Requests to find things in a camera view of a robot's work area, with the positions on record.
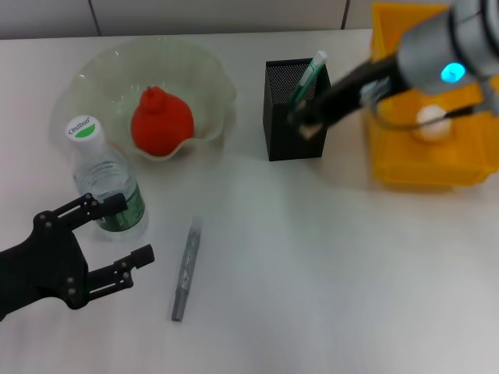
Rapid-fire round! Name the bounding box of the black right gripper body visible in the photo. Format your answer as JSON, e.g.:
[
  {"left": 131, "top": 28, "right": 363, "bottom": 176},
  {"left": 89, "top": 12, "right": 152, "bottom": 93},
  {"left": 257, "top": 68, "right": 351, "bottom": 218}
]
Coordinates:
[{"left": 311, "top": 57, "right": 406, "bottom": 128}]

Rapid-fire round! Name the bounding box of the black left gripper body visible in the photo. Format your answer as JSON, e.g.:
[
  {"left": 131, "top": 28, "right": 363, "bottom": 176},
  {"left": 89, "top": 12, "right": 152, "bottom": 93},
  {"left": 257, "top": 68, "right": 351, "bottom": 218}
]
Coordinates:
[{"left": 0, "top": 210, "right": 90, "bottom": 320}]

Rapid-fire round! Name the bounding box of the clear green-label water bottle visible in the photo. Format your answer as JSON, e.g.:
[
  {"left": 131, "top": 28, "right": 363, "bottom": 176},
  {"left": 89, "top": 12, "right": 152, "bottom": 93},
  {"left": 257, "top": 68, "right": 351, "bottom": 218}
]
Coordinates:
[{"left": 64, "top": 115, "right": 150, "bottom": 242}]

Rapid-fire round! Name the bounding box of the mint green pen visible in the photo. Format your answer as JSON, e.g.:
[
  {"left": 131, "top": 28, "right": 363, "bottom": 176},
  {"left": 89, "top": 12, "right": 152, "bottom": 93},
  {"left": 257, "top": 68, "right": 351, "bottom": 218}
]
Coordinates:
[{"left": 287, "top": 50, "right": 327, "bottom": 104}]

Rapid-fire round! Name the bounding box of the grey marker pen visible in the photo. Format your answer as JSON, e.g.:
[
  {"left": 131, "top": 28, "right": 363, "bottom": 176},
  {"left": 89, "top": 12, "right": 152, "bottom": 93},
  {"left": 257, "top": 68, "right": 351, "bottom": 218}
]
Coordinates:
[{"left": 170, "top": 215, "right": 203, "bottom": 323}]

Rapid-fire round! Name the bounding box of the red-orange fruit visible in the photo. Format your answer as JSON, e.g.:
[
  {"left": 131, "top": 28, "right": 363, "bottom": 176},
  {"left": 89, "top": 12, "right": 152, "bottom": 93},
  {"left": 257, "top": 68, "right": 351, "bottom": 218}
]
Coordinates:
[{"left": 130, "top": 86, "right": 195, "bottom": 157}]

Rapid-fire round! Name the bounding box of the white paper ball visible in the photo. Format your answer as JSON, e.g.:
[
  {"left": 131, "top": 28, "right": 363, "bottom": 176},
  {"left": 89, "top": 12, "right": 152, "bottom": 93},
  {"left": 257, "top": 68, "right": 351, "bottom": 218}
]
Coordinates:
[{"left": 412, "top": 104, "right": 453, "bottom": 143}]

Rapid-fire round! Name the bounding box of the black mesh pen holder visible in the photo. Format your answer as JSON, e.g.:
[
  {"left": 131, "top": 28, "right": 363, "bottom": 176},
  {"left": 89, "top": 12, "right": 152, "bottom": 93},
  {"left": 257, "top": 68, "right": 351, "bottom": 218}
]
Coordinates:
[{"left": 263, "top": 57, "right": 335, "bottom": 162}]

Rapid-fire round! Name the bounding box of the translucent green wavy fruit plate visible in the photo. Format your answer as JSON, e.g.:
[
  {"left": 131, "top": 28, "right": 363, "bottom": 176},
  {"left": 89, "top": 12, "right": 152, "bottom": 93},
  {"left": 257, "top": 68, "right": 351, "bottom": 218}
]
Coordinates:
[{"left": 52, "top": 37, "right": 239, "bottom": 161}]

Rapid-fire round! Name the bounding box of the yellow plastic bin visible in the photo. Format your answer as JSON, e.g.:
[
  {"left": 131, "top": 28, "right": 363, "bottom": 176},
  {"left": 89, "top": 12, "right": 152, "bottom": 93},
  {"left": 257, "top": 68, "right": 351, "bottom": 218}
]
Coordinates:
[{"left": 364, "top": 2, "right": 499, "bottom": 191}]

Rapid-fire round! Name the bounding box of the grey right wrist cable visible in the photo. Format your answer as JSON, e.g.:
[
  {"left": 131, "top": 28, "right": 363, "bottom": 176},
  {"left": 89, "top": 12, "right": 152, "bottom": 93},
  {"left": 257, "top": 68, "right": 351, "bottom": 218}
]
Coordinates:
[{"left": 362, "top": 79, "right": 484, "bottom": 132}]

